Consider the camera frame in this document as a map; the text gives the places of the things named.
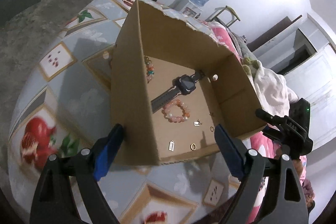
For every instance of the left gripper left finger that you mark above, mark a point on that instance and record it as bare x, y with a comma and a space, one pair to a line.
54, 200

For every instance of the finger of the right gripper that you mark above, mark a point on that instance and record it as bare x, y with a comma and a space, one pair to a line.
276, 125

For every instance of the small gold charm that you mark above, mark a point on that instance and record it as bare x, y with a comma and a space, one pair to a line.
197, 123

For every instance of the black smart watch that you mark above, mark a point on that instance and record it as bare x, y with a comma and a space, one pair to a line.
183, 85

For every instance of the silver rectangular pendant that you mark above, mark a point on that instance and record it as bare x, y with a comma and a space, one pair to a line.
171, 145

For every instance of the brown cardboard box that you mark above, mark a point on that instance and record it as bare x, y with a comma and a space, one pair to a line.
171, 86

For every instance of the pink floral blanket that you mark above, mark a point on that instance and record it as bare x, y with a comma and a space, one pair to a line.
258, 141

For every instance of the white fluffy blanket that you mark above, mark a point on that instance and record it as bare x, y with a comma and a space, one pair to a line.
272, 91

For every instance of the green plush toy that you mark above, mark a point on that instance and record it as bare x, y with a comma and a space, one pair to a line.
250, 66

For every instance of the dark brown door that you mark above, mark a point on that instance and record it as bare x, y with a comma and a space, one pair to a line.
271, 33

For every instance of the patterned grey bed sheet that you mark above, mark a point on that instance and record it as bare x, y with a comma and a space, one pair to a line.
65, 107

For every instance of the wooden chair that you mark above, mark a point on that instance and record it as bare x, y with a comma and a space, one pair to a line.
226, 16

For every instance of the white water dispenser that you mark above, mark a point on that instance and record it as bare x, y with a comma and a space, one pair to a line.
188, 8

